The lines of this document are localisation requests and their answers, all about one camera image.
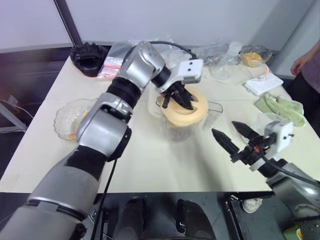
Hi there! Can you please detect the white power strip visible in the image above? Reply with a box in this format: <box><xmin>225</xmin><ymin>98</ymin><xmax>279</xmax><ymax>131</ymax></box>
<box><xmin>243</xmin><ymin>73</ymin><xmax>285</xmax><ymax>96</ymax></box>

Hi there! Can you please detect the clear blender jar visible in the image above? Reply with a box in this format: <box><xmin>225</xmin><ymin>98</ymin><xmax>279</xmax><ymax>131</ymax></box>
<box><xmin>148</xmin><ymin>86</ymin><xmax>224</xmax><ymax>144</ymax></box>

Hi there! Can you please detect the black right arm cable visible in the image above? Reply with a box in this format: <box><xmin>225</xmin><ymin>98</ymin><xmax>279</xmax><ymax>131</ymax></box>
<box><xmin>259</xmin><ymin>154</ymin><xmax>320</xmax><ymax>189</ymax></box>

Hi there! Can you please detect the plastic bag of orange segments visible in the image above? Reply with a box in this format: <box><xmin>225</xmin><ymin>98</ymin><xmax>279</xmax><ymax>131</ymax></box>
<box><xmin>238</xmin><ymin>44</ymin><xmax>274</xmax><ymax>69</ymax></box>

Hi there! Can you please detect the clear plastic cup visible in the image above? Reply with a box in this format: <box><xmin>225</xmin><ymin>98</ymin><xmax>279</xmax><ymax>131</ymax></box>
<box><xmin>208</xmin><ymin>63</ymin><xmax>235</xmax><ymax>81</ymax></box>

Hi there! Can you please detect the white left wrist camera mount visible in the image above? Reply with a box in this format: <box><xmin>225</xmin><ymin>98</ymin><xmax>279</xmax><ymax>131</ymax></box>
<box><xmin>153</xmin><ymin>58</ymin><xmax>204</xmax><ymax>95</ymax></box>

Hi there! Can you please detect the red white packet bag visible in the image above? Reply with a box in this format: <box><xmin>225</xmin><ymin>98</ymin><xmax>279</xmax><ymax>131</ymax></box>
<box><xmin>95</xmin><ymin>56</ymin><xmax>124</xmax><ymax>80</ymax></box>

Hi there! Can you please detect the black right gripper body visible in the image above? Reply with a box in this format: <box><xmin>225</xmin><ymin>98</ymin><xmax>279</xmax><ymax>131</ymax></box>
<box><xmin>229</xmin><ymin>134</ymin><xmax>276</xmax><ymax>166</ymax></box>

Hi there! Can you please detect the clear grey zip bag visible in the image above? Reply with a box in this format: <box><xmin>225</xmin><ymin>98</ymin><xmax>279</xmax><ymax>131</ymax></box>
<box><xmin>108</xmin><ymin>41</ymin><xmax>135</xmax><ymax>62</ymax></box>

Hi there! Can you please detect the person's bare hand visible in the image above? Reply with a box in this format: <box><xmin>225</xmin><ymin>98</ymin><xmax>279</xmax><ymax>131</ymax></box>
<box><xmin>290</xmin><ymin>50</ymin><xmax>313</xmax><ymax>75</ymax></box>

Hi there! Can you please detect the green cloth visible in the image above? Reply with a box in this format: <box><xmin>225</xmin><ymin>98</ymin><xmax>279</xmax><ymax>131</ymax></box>
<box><xmin>254</xmin><ymin>91</ymin><xmax>307</xmax><ymax>129</ymax></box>

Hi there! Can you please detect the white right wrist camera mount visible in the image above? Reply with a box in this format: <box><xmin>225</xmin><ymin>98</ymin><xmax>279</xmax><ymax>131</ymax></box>
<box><xmin>249</xmin><ymin>120</ymin><xmax>295</xmax><ymax>173</ymax></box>

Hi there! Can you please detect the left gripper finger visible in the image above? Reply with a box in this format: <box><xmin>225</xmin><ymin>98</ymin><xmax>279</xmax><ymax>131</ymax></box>
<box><xmin>161</xmin><ymin>92</ymin><xmax>174</xmax><ymax>110</ymax></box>
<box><xmin>174</xmin><ymin>88</ymin><xmax>197</xmax><ymax>112</ymax></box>

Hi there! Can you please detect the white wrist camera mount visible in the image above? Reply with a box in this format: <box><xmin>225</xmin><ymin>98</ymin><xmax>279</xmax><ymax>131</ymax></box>
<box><xmin>153</xmin><ymin>58</ymin><xmax>204</xmax><ymax>95</ymax></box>
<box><xmin>249</xmin><ymin>120</ymin><xmax>295</xmax><ymax>173</ymax></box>

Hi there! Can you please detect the cream blender jar lid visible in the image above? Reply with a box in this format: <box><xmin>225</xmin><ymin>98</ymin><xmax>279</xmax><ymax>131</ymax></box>
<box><xmin>159</xmin><ymin>86</ymin><xmax>210</xmax><ymax>126</ymax></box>

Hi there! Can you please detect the person in mauve shirt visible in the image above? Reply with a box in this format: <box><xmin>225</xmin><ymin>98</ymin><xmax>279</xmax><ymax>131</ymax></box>
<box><xmin>286</xmin><ymin>39</ymin><xmax>320</xmax><ymax>95</ymax></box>

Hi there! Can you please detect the dark window frame post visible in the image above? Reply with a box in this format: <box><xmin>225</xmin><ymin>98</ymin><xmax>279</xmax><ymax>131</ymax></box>
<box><xmin>54</xmin><ymin>0</ymin><xmax>84</xmax><ymax>47</ymax></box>

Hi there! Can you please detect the plastic bag with black cable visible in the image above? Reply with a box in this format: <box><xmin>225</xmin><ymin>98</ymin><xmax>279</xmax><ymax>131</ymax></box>
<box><xmin>191</xmin><ymin>38</ymin><xmax>231</xmax><ymax>67</ymax></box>

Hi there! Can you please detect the white power strip cable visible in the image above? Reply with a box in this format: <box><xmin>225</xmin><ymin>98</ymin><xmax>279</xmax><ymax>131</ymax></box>
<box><xmin>258</xmin><ymin>61</ymin><xmax>272</xmax><ymax>76</ymax></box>

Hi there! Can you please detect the dark rounded shape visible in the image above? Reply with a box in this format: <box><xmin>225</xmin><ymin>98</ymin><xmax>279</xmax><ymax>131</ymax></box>
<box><xmin>116</xmin><ymin>196</ymin><xmax>149</xmax><ymax>240</ymax></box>
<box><xmin>174</xmin><ymin>198</ymin><xmax>214</xmax><ymax>240</ymax></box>

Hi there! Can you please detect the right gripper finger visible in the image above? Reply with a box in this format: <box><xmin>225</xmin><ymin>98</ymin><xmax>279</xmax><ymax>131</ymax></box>
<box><xmin>231</xmin><ymin>120</ymin><xmax>261</xmax><ymax>140</ymax></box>
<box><xmin>211</xmin><ymin>128</ymin><xmax>239</xmax><ymax>156</ymax></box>

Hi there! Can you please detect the clear glass bowl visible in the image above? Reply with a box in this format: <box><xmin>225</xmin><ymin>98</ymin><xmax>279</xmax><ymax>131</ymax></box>
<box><xmin>53</xmin><ymin>98</ymin><xmax>100</xmax><ymax>142</ymax></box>

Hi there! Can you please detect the white caster wheel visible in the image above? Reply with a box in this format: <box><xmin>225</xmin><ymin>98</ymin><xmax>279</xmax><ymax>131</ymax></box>
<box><xmin>243</xmin><ymin>198</ymin><xmax>264</xmax><ymax>214</ymax></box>

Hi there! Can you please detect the black table leg frame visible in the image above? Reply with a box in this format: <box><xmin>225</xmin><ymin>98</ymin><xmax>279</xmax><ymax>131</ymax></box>
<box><xmin>224</xmin><ymin>192</ymin><xmax>252</xmax><ymax>240</ymax></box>

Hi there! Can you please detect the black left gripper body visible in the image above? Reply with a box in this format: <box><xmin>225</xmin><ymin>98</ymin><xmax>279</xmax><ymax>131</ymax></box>
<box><xmin>163</xmin><ymin>81</ymin><xmax>188</xmax><ymax>98</ymax></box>

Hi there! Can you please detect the grey metal frame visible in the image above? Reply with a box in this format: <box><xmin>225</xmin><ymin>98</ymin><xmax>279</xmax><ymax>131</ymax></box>
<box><xmin>0</xmin><ymin>99</ymin><xmax>29</xmax><ymax>135</ymax></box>

